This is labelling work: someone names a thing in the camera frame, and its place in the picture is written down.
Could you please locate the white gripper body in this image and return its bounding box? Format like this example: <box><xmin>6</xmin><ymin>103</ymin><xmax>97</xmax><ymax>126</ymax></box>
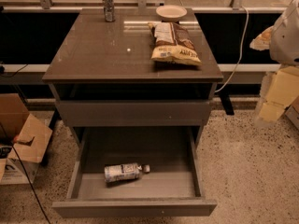
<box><xmin>269</xmin><ymin>0</ymin><xmax>299</xmax><ymax>65</ymax></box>

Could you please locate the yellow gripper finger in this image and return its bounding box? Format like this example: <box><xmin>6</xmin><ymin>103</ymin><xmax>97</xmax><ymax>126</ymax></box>
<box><xmin>249</xmin><ymin>26</ymin><xmax>273</xmax><ymax>51</ymax></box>
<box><xmin>254</xmin><ymin>66</ymin><xmax>299</xmax><ymax>127</ymax></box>

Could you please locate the blue plastic bottle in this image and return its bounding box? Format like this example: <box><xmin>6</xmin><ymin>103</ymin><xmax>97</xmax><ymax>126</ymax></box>
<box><xmin>104</xmin><ymin>162</ymin><xmax>150</xmax><ymax>183</ymax></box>

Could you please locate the open grey middle drawer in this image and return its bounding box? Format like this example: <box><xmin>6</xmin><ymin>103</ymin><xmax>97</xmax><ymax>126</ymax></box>
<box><xmin>53</xmin><ymin>126</ymin><xmax>217</xmax><ymax>217</ymax></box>

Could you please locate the grey drawer cabinet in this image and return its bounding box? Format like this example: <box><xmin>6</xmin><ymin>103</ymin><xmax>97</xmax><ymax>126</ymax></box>
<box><xmin>43</xmin><ymin>8</ymin><xmax>222</xmax><ymax>139</ymax></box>

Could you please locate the cardboard box at right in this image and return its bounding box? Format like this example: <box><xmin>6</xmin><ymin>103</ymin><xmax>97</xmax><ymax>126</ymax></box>
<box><xmin>285</xmin><ymin>97</ymin><xmax>299</xmax><ymax>130</ymax></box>

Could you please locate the yellow chip bag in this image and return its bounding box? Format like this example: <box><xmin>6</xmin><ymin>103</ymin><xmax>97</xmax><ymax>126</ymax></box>
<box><xmin>148</xmin><ymin>22</ymin><xmax>202</xmax><ymax>66</ymax></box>

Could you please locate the white bowl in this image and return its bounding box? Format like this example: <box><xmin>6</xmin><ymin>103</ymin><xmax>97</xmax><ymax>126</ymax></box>
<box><xmin>156</xmin><ymin>5</ymin><xmax>187</xmax><ymax>22</ymax></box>

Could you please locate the metallic can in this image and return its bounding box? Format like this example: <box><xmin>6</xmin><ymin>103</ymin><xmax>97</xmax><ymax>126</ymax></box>
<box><xmin>102</xmin><ymin>0</ymin><xmax>115</xmax><ymax>22</ymax></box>

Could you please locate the brown cardboard box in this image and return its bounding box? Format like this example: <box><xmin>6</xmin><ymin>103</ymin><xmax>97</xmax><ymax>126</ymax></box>
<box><xmin>0</xmin><ymin>93</ymin><xmax>52</xmax><ymax>185</ymax></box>

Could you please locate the white hanging cable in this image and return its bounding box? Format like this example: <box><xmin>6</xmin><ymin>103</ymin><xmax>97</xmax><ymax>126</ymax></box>
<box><xmin>214</xmin><ymin>6</ymin><xmax>250</xmax><ymax>94</ymax></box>

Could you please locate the black floor cable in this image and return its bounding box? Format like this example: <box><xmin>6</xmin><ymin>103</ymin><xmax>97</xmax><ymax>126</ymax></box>
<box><xmin>0</xmin><ymin>121</ymin><xmax>52</xmax><ymax>224</ymax></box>

